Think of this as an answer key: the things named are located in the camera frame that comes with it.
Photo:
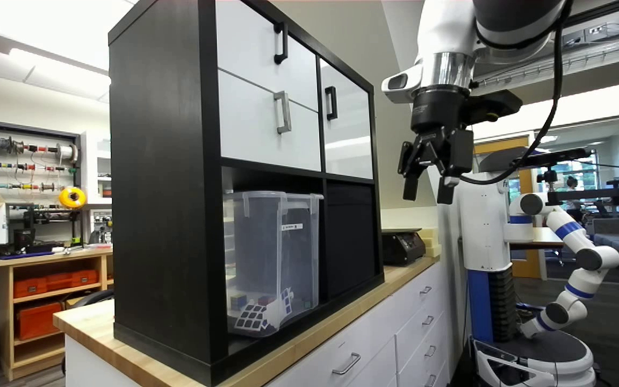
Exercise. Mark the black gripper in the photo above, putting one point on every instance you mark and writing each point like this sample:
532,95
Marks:
440,114

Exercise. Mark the white base cabinet with drawers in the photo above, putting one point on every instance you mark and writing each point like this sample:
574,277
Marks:
388,336

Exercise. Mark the clear plastic container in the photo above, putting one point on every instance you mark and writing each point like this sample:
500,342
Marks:
273,250

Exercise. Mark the white grid item in container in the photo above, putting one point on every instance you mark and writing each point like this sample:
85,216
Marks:
257,317

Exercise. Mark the black cube shelf cabinet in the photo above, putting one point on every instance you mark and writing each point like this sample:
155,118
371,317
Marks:
161,178

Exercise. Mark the white blue mobile robot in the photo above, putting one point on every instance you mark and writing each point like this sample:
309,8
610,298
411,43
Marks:
483,238

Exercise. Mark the black desktop device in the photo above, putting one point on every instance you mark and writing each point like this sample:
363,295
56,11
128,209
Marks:
400,248

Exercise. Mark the white drawer tall front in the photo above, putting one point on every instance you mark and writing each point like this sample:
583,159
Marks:
249,120

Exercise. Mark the white drawer short front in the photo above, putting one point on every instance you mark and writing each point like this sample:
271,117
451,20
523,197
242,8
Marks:
249,43

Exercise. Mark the yellow filament spool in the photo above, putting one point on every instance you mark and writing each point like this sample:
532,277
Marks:
71,198

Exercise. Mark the small orange toolbox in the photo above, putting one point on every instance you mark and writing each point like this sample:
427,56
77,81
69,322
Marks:
55,282

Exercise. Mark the black 3d printer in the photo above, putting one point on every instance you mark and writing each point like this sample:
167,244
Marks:
27,229

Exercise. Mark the large orange toolbox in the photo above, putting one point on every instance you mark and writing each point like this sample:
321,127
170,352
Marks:
38,319

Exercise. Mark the wooden workbench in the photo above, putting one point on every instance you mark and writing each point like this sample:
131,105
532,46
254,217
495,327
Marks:
5,315

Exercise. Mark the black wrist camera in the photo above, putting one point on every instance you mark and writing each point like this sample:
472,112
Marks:
493,109

